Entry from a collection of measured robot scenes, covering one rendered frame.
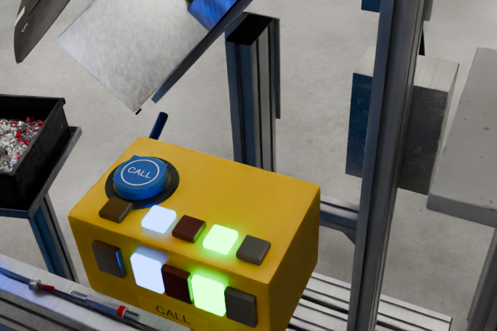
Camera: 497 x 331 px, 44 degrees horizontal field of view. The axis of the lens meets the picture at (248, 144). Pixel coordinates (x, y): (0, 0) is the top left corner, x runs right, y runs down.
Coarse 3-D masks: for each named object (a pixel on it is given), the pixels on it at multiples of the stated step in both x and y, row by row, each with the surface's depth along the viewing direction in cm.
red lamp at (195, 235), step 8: (184, 216) 42; (184, 224) 42; (192, 224) 42; (200, 224) 42; (176, 232) 41; (184, 232) 41; (192, 232) 41; (200, 232) 42; (184, 240) 42; (192, 240) 41
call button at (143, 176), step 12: (132, 156) 47; (120, 168) 46; (132, 168) 46; (144, 168) 46; (156, 168) 46; (120, 180) 45; (132, 180) 45; (144, 180) 45; (156, 180) 45; (168, 180) 46; (120, 192) 45; (132, 192) 44; (144, 192) 44; (156, 192) 45
